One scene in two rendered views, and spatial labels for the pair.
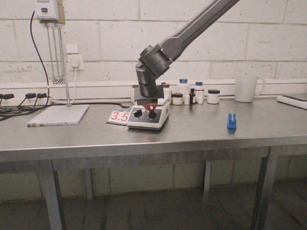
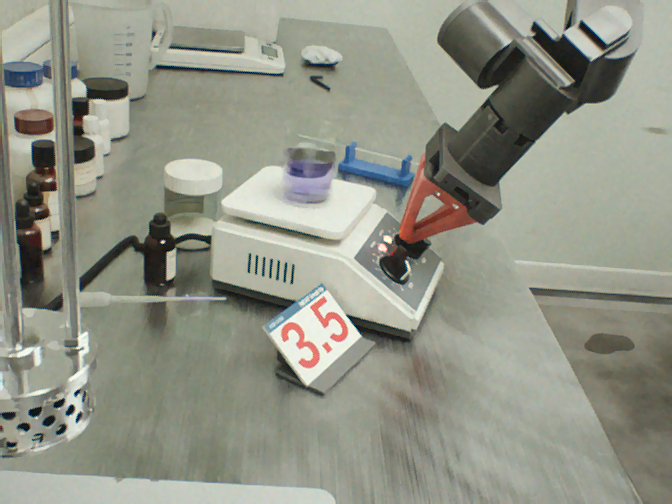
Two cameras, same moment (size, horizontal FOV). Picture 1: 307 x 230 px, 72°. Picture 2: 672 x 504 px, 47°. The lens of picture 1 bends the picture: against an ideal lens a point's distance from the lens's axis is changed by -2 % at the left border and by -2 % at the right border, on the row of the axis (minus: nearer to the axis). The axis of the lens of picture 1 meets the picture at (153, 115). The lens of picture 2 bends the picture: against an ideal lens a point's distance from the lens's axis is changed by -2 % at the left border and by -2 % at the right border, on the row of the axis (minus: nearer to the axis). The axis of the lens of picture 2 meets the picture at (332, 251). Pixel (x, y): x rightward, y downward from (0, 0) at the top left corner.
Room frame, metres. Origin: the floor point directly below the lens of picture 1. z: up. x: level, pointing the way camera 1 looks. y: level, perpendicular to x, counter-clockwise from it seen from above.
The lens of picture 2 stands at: (0.81, 0.69, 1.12)
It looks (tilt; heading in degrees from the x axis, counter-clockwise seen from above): 26 degrees down; 272
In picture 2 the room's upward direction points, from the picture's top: 7 degrees clockwise
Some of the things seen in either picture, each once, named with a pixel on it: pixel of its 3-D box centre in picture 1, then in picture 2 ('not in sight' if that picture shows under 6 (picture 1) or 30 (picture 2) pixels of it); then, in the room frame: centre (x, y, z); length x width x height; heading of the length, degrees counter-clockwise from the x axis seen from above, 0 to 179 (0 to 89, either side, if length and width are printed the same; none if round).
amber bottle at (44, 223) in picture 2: not in sight; (34, 216); (1.12, 0.02, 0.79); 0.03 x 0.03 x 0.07
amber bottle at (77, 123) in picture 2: (192, 96); (81, 131); (1.17, -0.22, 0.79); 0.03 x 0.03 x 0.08
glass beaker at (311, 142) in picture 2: not in sight; (311, 163); (0.86, 0.02, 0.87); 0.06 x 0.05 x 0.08; 133
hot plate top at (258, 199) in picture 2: (151, 100); (301, 199); (0.87, 0.01, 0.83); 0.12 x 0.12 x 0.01; 76
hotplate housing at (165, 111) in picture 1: (150, 111); (322, 247); (0.84, 0.01, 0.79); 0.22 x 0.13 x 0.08; 166
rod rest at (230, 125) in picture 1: (231, 120); (377, 162); (0.80, -0.31, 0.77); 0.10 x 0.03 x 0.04; 162
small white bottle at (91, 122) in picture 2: (187, 97); (91, 146); (1.14, -0.18, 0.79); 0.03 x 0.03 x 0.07
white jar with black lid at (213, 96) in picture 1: (213, 96); (104, 108); (1.18, -0.34, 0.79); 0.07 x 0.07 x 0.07
